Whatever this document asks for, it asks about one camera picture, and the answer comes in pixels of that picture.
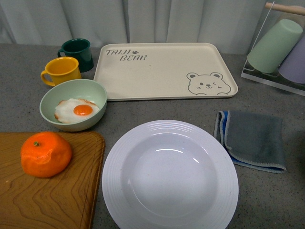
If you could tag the white round plate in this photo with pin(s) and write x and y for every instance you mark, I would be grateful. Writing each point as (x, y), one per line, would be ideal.
(169, 175)

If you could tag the orange fruit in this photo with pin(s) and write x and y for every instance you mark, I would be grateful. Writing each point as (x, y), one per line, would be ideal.
(45, 154)

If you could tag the beige bear tray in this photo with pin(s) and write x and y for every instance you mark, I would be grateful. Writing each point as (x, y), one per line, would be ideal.
(149, 71)

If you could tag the toy fried egg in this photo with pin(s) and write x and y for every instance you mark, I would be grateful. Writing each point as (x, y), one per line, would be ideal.
(75, 110)

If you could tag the light green bowl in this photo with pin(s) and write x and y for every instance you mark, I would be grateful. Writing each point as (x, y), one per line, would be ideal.
(76, 89)

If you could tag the dark green mug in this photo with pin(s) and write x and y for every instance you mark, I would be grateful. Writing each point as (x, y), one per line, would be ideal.
(80, 50)

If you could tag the yellow mug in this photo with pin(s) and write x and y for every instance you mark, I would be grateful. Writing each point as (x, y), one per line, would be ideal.
(60, 70)

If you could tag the grey blue cloth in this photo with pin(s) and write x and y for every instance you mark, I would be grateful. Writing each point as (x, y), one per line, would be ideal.
(252, 140)

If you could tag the wooden cutting board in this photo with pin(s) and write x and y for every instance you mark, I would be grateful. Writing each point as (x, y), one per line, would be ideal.
(64, 201)

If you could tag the white curtain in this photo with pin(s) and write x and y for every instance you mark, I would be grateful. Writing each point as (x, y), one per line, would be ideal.
(230, 25)

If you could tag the light green cup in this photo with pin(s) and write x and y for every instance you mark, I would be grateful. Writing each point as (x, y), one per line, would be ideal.
(274, 46)

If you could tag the lavender cup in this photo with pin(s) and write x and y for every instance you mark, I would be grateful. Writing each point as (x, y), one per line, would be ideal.
(293, 66)

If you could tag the clear acrylic cup rack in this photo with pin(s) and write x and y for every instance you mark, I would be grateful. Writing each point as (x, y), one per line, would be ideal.
(275, 79)

